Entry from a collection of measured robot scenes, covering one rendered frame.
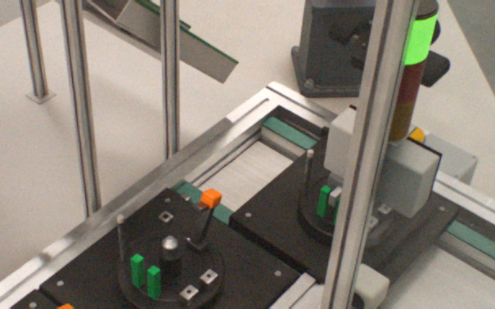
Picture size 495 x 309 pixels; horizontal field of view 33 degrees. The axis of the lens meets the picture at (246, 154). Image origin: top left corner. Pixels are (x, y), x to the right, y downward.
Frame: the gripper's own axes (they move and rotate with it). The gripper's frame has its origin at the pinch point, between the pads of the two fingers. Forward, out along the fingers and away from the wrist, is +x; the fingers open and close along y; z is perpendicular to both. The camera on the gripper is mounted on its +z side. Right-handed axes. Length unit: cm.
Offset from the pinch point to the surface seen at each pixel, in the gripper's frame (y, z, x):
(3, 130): -51, 36, 19
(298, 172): -1.0, 19.8, 7.8
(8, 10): -191, -63, 106
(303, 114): -9.2, 7.2, 8.9
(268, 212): 0.7, 29.0, 7.7
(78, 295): -8, 57, 8
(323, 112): -7.0, 4.6, 8.9
